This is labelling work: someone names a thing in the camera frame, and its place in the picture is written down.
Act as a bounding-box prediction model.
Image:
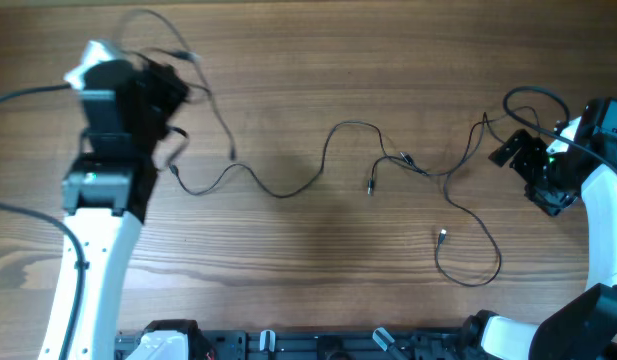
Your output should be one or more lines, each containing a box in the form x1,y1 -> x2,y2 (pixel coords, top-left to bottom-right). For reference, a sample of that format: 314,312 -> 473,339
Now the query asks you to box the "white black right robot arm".
454,97 -> 617,359

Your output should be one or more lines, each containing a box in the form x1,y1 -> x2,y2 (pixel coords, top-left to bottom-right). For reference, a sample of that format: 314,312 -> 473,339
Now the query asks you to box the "thin black usb cable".
366,104 -> 542,288
168,119 -> 429,199

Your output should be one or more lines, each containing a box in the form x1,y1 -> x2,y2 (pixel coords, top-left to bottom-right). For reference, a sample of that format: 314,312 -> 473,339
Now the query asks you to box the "thick black usb cable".
110,7 -> 239,162

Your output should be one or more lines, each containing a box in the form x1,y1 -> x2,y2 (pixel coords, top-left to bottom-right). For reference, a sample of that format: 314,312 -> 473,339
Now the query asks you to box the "black aluminium base frame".
115,327 -> 489,360

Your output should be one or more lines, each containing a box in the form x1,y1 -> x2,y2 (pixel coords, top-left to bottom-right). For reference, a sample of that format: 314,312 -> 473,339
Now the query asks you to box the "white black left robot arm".
39,60 -> 189,359

